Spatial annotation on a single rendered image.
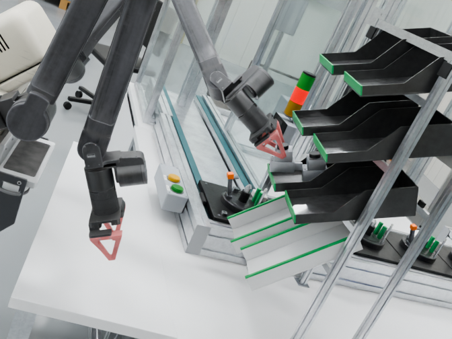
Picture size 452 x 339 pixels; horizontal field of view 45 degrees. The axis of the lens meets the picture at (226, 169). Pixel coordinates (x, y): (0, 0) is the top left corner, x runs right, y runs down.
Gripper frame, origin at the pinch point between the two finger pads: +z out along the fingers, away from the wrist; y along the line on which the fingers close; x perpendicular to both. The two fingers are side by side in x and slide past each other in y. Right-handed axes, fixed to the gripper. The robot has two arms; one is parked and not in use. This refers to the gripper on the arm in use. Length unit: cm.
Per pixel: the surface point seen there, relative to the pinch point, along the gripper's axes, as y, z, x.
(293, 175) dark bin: 1.1, 7.6, 2.4
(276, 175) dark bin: 1.5, 4.8, 5.9
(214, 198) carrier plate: 20.9, 5.9, 33.0
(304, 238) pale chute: -9.7, 19.2, 8.0
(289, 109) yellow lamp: 46.2, 4.2, 1.6
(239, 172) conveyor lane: 58, 15, 35
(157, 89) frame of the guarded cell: 94, -26, 51
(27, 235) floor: 97, -14, 160
